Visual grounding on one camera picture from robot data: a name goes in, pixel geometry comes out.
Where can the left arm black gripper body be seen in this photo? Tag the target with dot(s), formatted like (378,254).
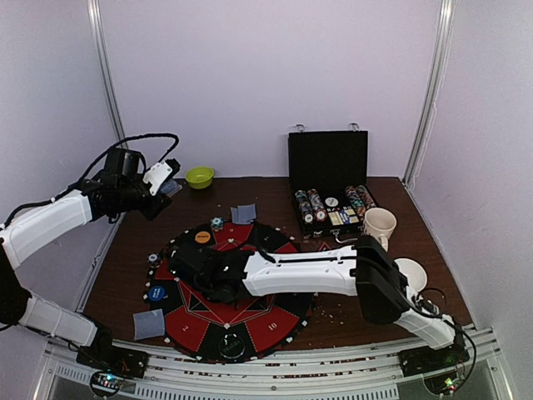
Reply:
(129,198)

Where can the black poker chip case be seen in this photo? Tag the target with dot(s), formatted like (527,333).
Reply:
(328,164)

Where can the clear round dealer button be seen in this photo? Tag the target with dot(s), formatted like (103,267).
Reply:
(231,346)

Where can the blue yellow card box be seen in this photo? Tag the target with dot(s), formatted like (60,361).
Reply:
(343,217)

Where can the blue small blind button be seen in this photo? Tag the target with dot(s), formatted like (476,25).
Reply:
(156,294)

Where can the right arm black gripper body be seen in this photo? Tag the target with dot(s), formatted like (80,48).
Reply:
(179,259)

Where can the round red black poker mat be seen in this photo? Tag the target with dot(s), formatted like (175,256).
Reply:
(197,304)

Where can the blue deck of cards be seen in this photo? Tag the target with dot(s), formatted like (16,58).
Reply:
(170,187)

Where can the orange big blind button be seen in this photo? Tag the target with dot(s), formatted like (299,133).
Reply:
(202,237)

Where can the left aluminium frame post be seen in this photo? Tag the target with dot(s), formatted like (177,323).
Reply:
(95,20)

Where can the white round button in case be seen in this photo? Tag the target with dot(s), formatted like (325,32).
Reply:
(331,201)

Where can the aluminium frame post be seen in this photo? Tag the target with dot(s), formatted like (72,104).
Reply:
(436,77)
(95,20)

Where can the dealt blue playing card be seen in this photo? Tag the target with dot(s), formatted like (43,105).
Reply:
(244,214)

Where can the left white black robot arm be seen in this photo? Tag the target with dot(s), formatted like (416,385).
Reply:
(25,235)

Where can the white orange ceramic bowl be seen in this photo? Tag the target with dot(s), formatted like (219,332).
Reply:
(413,271)

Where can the black red triangular token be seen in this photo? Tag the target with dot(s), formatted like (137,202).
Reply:
(324,247)

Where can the white printed ceramic mug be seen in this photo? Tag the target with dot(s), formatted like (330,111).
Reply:
(379,223)

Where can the poker chip stack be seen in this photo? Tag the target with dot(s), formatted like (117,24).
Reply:
(217,224)
(154,260)

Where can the lime green plastic bowl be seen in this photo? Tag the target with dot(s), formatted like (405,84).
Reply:
(200,177)

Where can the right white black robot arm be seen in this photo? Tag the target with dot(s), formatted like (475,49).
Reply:
(389,290)

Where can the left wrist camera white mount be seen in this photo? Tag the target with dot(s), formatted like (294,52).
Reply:
(158,173)

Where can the right aluminium frame post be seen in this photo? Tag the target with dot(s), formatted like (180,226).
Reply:
(436,77)

